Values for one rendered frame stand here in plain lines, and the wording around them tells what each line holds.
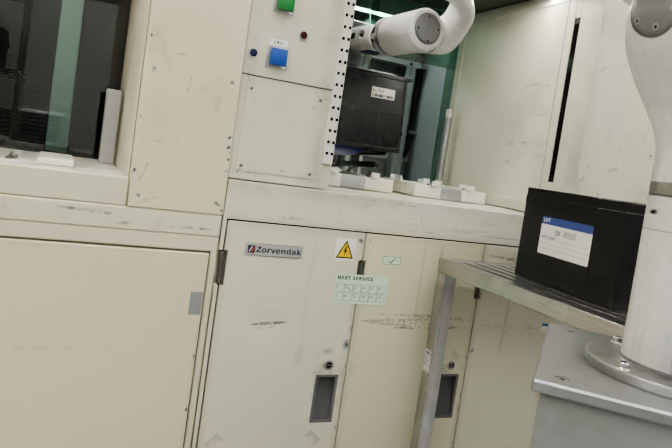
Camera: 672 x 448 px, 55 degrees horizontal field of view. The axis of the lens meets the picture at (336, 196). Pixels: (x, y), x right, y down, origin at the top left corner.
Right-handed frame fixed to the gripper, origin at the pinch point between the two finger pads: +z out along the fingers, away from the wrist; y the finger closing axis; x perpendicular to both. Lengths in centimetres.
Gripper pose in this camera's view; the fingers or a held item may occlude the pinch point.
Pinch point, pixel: (354, 44)
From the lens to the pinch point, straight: 160.2
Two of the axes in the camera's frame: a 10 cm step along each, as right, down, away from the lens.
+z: -4.4, -1.2, 8.9
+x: 1.4, -9.9, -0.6
